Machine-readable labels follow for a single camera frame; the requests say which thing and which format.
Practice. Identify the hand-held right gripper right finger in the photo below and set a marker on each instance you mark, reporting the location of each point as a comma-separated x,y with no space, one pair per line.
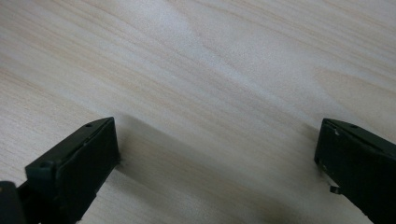
361,165

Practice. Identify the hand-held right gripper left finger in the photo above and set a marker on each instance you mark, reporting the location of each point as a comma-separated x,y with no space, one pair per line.
77,168

